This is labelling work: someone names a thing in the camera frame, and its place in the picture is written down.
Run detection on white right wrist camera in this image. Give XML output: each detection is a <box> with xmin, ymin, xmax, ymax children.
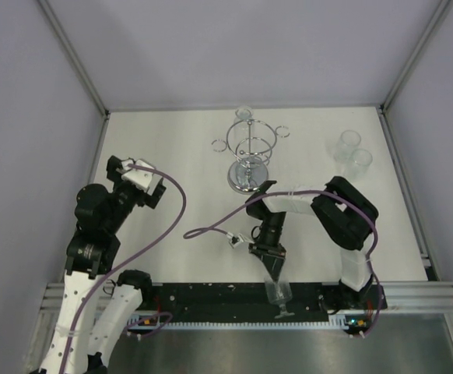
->
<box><xmin>226</xmin><ymin>232</ymin><xmax>253</xmax><ymax>249</ymax></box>

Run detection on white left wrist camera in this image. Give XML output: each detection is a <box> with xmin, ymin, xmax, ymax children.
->
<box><xmin>121</xmin><ymin>158</ymin><xmax>155</xmax><ymax>192</ymax></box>

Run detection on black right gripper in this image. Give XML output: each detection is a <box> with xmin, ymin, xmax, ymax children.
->
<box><xmin>249</xmin><ymin>211</ymin><xmax>287</xmax><ymax>282</ymax></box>

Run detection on clear ribbed wine glass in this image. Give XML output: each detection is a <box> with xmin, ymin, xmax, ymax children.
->
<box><xmin>264</xmin><ymin>276</ymin><xmax>294</xmax><ymax>319</ymax></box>

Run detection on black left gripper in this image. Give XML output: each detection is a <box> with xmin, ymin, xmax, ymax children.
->
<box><xmin>105</xmin><ymin>156</ymin><xmax>165</xmax><ymax>233</ymax></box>

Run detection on grey slotted cable duct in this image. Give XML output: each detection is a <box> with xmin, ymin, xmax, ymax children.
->
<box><xmin>127</xmin><ymin>313</ymin><xmax>370</xmax><ymax>330</ymax></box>

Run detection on chrome wine glass rack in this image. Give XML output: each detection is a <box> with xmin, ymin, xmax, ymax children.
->
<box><xmin>211</xmin><ymin>118</ymin><xmax>290</xmax><ymax>194</ymax></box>

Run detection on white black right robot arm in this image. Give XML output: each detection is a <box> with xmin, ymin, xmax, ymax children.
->
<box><xmin>246</xmin><ymin>176</ymin><xmax>379</xmax><ymax>309</ymax></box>

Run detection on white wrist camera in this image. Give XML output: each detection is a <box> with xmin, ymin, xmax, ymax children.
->
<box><xmin>121</xmin><ymin>158</ymin><xmax>155</xmax><ymax>192</ymax></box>
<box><xmin>226</xmin><ymin>232</ymin><xmax>253</xmax><ymax>249</ymax></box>

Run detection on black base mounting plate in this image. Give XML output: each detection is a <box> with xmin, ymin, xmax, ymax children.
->
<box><xmin>138</xmin><ymin>282</ymin><xmax>387</xmax><ymax>323</ymax></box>

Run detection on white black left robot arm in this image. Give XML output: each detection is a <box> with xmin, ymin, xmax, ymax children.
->
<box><xmin>36</xmin><ymin>156</ymin><xmax>166</xmax><ymax>373</ymax></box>

